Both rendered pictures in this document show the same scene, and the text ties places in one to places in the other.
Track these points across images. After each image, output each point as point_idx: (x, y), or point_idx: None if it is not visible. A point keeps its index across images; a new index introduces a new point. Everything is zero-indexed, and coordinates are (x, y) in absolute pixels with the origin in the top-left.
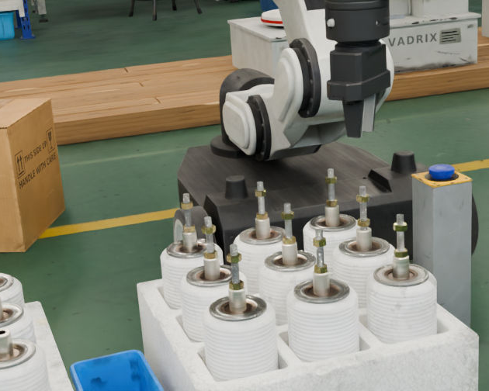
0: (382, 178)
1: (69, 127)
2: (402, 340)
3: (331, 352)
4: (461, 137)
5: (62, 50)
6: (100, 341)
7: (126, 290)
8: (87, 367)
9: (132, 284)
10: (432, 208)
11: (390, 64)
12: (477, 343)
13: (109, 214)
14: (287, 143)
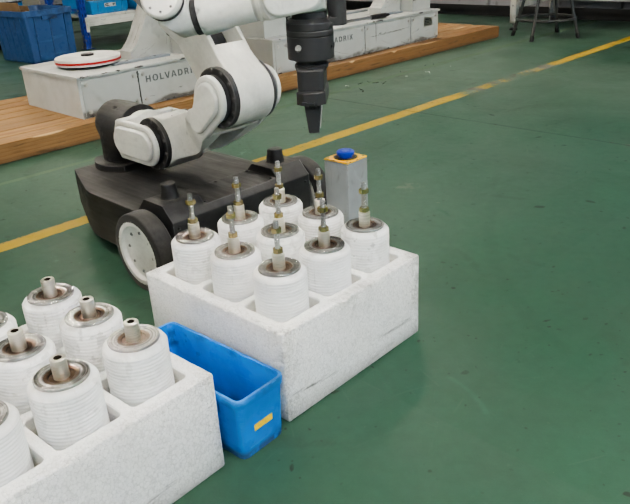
0: (264, 168)
1: None
2: (375, 269)
3: (342, 285)
4: (247, 139)
5: None
6: None
7: (80, 289)
8: None
9: (81, 283)
10: (347, 179)
11: (278, 81)
12: (418, 260)
13: (10, 235)
14: (195, 151)
